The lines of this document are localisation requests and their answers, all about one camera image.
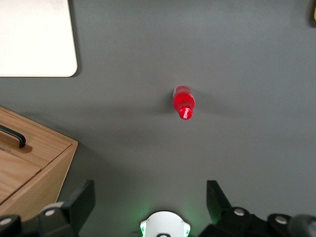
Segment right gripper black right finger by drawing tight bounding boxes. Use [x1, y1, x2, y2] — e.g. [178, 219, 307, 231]
[199, 180, 316, 237]

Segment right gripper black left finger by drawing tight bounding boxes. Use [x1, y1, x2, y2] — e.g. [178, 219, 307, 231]
[0, 179, 96, 237]

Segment wooden drawer with recessed edge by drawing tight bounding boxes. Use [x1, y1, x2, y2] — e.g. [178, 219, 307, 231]
[0, 124, 64, 165]

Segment black metal drawer handle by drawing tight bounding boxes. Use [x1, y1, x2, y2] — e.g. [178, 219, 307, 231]
[0, 124, 27, 149]

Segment wooden drawer cabinet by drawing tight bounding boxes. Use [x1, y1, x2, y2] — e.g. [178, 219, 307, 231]
[0, 106, 79, 223]

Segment wooden drawer front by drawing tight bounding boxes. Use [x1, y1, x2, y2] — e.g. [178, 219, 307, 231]
[0, 107, 78, 154]

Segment red bottle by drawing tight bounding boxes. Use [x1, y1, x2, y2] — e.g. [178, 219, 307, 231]
[172, 84, 196, 121]

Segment beige plastic tray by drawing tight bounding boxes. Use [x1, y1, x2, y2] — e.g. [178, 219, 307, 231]
[0, 0, 78, 78]

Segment yellow lemon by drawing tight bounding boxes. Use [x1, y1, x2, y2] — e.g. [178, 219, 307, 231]
[308, 3, 316, 27]

